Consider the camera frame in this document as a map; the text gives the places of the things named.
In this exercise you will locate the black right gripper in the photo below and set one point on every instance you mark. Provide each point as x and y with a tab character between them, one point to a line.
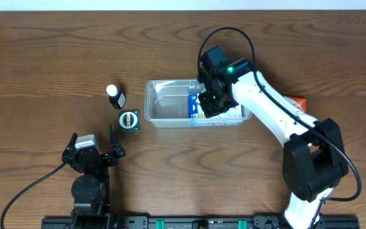
213	106

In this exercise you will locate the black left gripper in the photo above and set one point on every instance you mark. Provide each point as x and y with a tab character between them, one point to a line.
112	160

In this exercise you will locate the green Zam-Buk tin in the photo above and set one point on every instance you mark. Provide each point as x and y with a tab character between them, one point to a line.
129	121

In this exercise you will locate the blue fever patch box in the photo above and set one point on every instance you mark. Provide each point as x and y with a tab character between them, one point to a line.
232	117

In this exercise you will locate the dark bottle white cap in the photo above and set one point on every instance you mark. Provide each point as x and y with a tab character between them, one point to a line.
116	96

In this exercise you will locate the clear plastic container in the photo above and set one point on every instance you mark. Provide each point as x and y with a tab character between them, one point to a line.
166	103

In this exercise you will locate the red white medicine box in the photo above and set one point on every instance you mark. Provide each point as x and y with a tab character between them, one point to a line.
299	103

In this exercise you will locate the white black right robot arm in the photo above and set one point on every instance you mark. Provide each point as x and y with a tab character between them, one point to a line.
314	160

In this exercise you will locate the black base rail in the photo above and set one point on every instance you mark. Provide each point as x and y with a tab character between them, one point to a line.
143	222

